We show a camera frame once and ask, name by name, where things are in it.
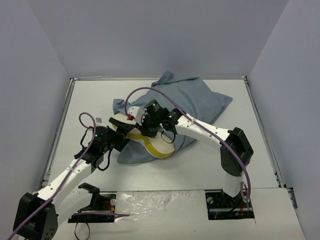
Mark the cream white pillow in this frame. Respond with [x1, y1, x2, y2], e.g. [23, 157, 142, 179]
[117, 128, 176, 164]

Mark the striped pillowcase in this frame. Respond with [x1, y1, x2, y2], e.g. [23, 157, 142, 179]
[112, 71, 233, 164]

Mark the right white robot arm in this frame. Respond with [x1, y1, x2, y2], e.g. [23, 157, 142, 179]
[135, 100, 254, 207]

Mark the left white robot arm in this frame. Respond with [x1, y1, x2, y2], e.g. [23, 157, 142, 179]
[9, 117, 137, 240]

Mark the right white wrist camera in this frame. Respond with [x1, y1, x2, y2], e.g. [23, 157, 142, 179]
[127, 106, 145, 122]

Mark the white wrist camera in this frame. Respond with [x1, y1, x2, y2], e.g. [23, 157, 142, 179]
[95, 117, 103, 125]
[127, 106, 145, 122]

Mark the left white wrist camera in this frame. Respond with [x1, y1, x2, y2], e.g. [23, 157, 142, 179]
[95, 117, 103, 125]

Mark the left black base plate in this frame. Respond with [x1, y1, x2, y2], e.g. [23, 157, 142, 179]
[67, 192, 117, 224]

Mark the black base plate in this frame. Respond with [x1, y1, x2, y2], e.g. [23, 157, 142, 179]
[205, 190, 255, 221]
[67, 192, 117, 224]

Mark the thin black cable loop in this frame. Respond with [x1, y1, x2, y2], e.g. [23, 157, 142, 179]
[74, 221, 91, 240]

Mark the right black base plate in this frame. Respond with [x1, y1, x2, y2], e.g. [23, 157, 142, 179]
[205, 190, 255, 221]

